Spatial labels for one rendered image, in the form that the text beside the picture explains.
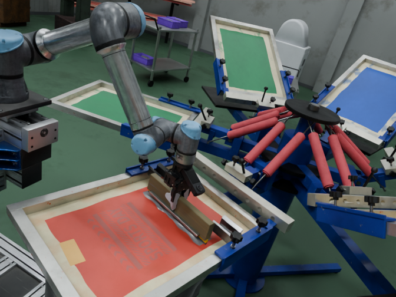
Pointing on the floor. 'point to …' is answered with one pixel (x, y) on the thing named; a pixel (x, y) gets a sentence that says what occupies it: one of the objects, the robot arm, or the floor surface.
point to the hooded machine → (293, 45)
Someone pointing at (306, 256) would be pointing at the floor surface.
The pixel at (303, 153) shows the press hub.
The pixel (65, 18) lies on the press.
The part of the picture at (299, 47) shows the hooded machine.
